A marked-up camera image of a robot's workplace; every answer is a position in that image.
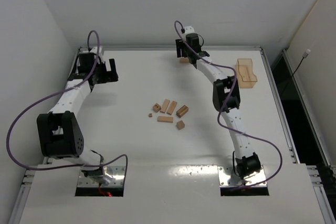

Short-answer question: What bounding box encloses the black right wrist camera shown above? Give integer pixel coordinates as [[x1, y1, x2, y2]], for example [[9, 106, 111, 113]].
[[185, 33, 202, 52]]

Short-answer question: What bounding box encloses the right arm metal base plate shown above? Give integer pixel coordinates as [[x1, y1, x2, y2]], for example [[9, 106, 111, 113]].
[[218, 166, 267, 188]]

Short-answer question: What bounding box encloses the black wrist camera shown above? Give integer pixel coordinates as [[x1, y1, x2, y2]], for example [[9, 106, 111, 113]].
[[185, 33, 202, 52], [77, 52, 95, 73]]

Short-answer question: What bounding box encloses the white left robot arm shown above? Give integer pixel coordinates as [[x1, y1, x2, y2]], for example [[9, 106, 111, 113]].
[[37, 47, 118, 186]]

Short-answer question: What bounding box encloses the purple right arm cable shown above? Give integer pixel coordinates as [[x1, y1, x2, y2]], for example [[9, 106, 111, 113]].
[[174, 20, 283, 190]]

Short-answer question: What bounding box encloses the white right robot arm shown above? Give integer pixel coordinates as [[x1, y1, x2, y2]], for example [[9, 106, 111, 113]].
[[175, 26, 261, 179]]

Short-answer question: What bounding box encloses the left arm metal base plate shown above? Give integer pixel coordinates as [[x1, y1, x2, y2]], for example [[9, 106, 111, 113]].
[[77, 166, 127, 188]]

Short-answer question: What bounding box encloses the translucent amber plastic tray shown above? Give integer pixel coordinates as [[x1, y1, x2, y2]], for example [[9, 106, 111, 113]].
[[235, 58, 258, 89]]

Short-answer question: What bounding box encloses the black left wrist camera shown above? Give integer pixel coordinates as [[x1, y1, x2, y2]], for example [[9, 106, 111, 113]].
[[77, 52, 95, 73]]

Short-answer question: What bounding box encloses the black cable with white plug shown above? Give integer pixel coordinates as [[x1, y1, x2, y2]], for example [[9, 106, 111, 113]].
[[290, 48, 311, 80]]

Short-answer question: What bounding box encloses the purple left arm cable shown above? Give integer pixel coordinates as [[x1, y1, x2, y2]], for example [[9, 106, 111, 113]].
[[6, 30, 128, 170]]

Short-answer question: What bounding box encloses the wood cube with letter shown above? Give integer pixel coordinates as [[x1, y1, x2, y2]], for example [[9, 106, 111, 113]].
[[152, 103, 161, 113]]

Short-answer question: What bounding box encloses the dark-sided wood block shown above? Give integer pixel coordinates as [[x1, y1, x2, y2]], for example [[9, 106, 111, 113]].
[[176, 105, 189, 118]]

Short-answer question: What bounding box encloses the wood plank block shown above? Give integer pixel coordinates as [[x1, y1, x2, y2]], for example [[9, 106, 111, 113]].
[[160, 99, 170, 113]]

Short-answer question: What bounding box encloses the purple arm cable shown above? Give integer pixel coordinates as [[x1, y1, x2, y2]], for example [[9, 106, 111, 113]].
[[174, 20, 283, 190], [6, 30, 128, 170]]

